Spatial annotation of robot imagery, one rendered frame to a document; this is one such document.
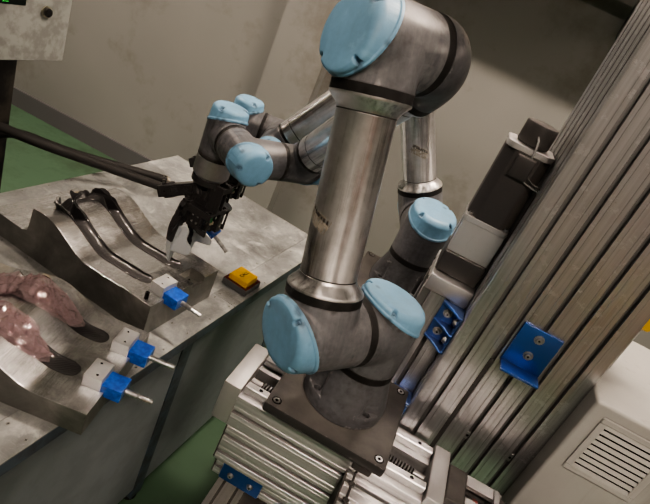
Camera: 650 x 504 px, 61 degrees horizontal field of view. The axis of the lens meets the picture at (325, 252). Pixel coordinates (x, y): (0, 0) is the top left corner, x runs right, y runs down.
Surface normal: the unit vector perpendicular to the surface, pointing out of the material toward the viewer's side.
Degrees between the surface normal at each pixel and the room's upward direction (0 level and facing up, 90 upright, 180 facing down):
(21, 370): 26
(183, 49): 90
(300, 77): 90
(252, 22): 90
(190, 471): 0
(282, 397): 0
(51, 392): 0
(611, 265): 90
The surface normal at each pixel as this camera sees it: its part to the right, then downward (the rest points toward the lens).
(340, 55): -0.76, -0.14
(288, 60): -0.30, 0.35
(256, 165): 0.48, 0.58
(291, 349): -0.81, 0.10
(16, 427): 0.37, -0.81
